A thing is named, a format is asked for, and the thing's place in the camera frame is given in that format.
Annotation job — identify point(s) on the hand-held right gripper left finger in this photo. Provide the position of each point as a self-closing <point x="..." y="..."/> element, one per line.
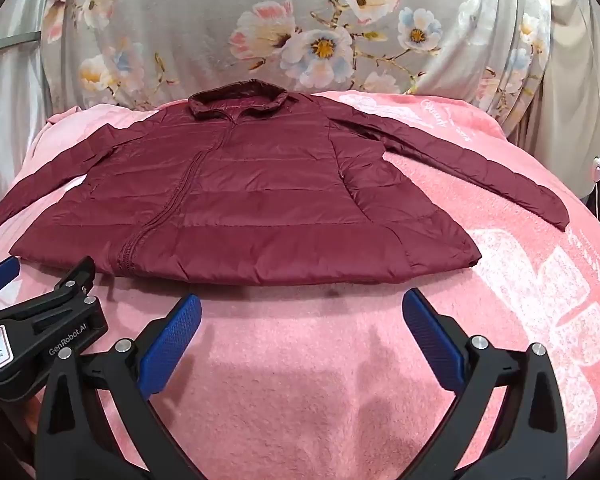
<point x="172" y="340"/>

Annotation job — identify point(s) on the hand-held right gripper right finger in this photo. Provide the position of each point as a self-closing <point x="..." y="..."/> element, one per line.
<point x="432" y="340"/>

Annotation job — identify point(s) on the maroon puffer jacket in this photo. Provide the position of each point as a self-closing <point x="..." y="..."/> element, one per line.
<point x="255" y="185"/>

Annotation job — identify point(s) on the pink printed blanket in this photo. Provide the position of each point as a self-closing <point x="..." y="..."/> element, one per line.
<point x="305" y="385"/>

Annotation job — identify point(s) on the silver satin curtain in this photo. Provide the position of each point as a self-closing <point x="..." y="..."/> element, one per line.
<point x="10" y="110"/>

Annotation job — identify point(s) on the grey metal bar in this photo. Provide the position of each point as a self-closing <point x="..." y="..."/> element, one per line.
<point x="10" y="42"/>

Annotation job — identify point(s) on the beige curtain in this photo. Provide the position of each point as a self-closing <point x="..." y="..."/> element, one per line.
<point x="580" y="85"/>

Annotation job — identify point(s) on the grey floral quilt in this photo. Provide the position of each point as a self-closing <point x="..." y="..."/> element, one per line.
<point x="205" y="20"/>

